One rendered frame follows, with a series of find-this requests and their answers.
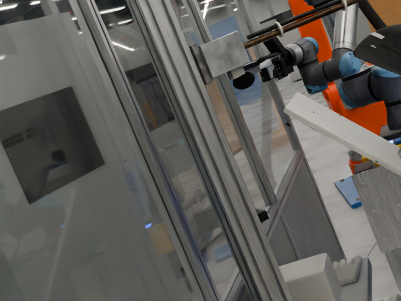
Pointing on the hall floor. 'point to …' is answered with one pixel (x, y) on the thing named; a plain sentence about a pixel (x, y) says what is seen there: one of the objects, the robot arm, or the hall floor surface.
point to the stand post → (394, 258)
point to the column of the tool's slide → (209, 149)
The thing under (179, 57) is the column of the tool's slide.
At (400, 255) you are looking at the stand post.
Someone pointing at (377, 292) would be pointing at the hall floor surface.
